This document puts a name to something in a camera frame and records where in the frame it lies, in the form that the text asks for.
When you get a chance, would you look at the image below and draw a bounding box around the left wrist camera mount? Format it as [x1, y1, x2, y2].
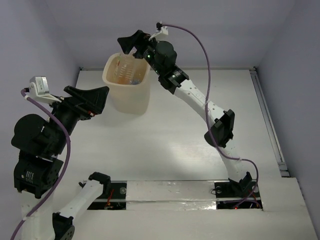
[21, 76, 62, 105]

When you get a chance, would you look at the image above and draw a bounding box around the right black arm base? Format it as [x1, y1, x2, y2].
[210, 180, 263, 210]

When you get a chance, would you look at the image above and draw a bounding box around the aluminium rail right edge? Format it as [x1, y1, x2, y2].
[249, 67, 291, 178]

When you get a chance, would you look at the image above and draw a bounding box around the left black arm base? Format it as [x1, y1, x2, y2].
[87, 181, 127, 211]

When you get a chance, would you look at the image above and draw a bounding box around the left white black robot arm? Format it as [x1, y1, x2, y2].
[11, 83, 111, 240]

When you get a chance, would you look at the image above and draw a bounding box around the shiny tape strip front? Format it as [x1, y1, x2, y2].
[125, 180, 217, 211]

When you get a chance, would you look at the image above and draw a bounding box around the cream plastic waste bin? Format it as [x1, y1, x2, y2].
[102, 52, 150, 115]

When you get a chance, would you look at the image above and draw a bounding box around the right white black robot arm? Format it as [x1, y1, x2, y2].
[117, 30, 252, 197]

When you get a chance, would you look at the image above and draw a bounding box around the large clear square bottle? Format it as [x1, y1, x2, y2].
[114, 50, 138, 85]

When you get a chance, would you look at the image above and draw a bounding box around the blue label bottle blue cap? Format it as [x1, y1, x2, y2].
[130, 79, 141, 85]

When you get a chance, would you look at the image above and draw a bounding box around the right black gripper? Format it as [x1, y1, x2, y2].
[117, 29, 163, 76]

